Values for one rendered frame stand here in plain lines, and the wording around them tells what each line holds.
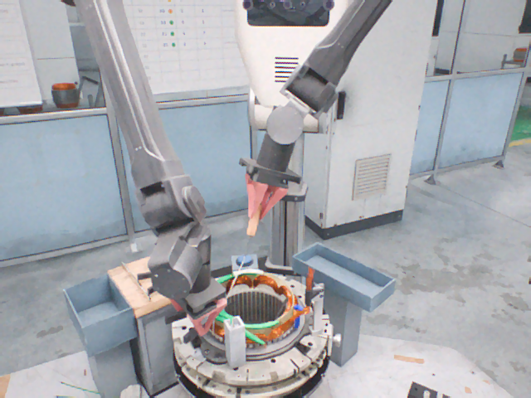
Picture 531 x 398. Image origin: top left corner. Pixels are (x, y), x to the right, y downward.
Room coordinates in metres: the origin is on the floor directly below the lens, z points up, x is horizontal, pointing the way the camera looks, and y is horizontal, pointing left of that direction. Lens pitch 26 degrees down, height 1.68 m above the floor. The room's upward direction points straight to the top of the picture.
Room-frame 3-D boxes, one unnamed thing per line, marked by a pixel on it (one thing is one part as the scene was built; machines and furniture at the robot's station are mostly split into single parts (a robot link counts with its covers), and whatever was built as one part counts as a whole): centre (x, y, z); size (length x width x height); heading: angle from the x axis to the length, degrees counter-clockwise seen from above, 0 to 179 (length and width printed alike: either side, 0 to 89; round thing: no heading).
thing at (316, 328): (0.64, -0.09, 1.15); 0.03 x 0.02 x 0.12; 110
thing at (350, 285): (0.91, -0.19, 0.92); 0.25 x 0.11 x 0.28; 45
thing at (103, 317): (0.78, 0.40, 0.92); 0.17 x 0.11 x 0.28; 37
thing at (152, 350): (0.87, 0.27, 0.91); 0.19 x 0.19 x 0.26; 37
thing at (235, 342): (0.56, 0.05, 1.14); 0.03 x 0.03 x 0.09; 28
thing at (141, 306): (0.88, 0.27, 1.05); 0.20 x 0.19 x 0.02; 127
